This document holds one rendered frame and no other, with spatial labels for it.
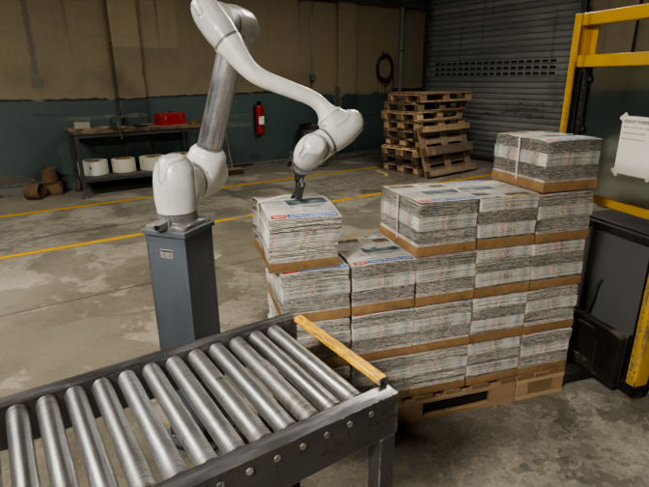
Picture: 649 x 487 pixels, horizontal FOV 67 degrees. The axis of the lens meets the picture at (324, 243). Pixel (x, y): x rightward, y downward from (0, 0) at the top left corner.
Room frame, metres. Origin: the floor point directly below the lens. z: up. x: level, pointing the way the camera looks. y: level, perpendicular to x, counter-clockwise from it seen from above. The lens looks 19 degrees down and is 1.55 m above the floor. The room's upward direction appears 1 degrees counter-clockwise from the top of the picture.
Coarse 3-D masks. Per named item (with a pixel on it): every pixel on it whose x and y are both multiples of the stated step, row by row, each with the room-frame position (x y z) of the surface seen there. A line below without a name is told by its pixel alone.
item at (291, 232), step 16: (272, 208) 1.87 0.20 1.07; (288, 208) 1.88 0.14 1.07; (304, 208) 1.88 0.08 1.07; (320, 208) 1.89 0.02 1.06; (272, 224) 1.76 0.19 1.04; (288, 224) 1.77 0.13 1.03; (304, 224) 1.79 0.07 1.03; (320, 224) 1.81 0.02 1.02; (336, 224) 1.83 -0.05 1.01; (272, 240) 1.77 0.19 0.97; (288, 240) 1.79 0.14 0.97; (304, 240) 1.81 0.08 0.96; (320, 240) 1.83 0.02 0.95; (336, 240) 1.85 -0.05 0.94; (272, 256) 1.78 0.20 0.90; (288, 256) 1.80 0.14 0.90; (304, 256) 1.82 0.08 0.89; (320, 256) 1.83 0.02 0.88; (336, 256) 1.86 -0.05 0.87
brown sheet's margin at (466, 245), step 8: (384, 232) 2.23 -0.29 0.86; (392, 232) 2.15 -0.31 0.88; (392, 240) 2.15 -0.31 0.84; (400, 240) 2.08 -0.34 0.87; (408, 248) 2.01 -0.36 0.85; (424, 248) 1.95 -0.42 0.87; (432, 248) 1.96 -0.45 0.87; (440, 248) 1.97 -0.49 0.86; (448, 248) 1.98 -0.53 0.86; (456, 248) 1.99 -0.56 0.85; (464, 248) 2.01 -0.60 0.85; (472, 248) 2.02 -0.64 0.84; (416, 256) 1.94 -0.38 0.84
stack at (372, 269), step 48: (384, 240) 2.19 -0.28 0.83; (288, 288) 1.79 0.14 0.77; (336, 288) 1.84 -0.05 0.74; (384, 288) 1.90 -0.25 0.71; (432, 288) 1.97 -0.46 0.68; (480, 288) 2.03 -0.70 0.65; (336, 336) 1.84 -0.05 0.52; (384, 336) 1.91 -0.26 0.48; (432, 336) 1.97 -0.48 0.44; (432, 384) 1.98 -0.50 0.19; (480, 384) 2.05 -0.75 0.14
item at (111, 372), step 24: (288, 312) 1.51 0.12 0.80; (216, 336) 1.35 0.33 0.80; (240, 336) 1.36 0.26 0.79; (144, 360) 1.22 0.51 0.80; (240, 360) 1.36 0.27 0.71; (48, 384) 1.11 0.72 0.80; (72, 384) 1.11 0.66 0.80; (144, 384) 1.20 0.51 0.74; (0, 408) 1.01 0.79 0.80; (96, 408) 1.12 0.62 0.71; (0, 432) 1.00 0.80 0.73
